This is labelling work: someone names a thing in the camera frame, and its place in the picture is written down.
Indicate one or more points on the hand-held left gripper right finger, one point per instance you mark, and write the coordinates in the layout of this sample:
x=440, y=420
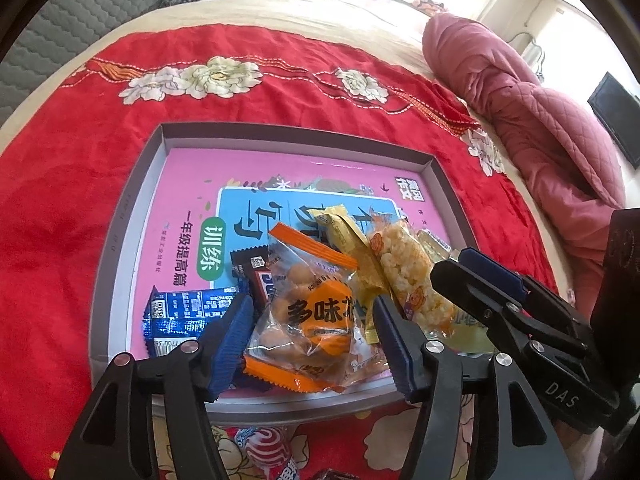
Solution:
x=395, y=345

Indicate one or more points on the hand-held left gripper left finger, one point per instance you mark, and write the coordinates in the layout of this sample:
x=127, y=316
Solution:
x=230, y=340

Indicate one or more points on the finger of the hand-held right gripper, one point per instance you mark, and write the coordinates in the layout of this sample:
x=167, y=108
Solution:
x=500, y=275
x=465, y=290

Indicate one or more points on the clear rice cracker packet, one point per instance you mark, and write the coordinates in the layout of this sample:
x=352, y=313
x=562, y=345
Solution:
x=405, y=270

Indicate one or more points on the dark chocolate bar packet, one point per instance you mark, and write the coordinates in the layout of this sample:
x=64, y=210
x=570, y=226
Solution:
x=247, y=265

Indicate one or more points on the orange peanut packet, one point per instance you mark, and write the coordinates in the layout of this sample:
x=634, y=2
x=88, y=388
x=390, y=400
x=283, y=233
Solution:
x=310, y=320

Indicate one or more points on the yellow snack packet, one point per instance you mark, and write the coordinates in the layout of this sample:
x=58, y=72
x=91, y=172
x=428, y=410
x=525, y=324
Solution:
x=342, y=232

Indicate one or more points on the grey cardboard tray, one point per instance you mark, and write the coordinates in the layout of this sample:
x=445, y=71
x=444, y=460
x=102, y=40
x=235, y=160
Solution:
x=125, y=240

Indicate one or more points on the blue snack packet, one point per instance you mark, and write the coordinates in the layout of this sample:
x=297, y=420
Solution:
x=185, y=310

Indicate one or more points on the red swirl-print snack packet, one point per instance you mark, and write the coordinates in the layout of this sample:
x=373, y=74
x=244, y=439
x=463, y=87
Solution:
x=267, y=452

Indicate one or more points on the dark brown snack packet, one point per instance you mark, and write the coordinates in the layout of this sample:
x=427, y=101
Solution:
x=335, y=475

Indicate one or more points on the pink quilt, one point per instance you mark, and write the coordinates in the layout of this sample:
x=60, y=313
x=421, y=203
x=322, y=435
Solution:
x=525, y=125

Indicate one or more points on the pink book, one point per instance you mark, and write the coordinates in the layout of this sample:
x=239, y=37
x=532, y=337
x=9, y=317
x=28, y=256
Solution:
x=250, y=170

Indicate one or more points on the black television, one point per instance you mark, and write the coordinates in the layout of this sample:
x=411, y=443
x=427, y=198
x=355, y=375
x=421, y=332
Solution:
x=617, y=115

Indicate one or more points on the red floral blanket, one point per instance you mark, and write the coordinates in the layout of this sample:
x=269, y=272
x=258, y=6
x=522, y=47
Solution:
x=75, y=185

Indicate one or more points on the white metal rack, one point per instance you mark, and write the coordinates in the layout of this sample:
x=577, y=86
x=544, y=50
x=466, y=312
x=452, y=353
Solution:
x=537, y=45

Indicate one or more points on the grey quilted headboard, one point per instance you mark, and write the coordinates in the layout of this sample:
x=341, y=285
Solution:
x=75, y=20

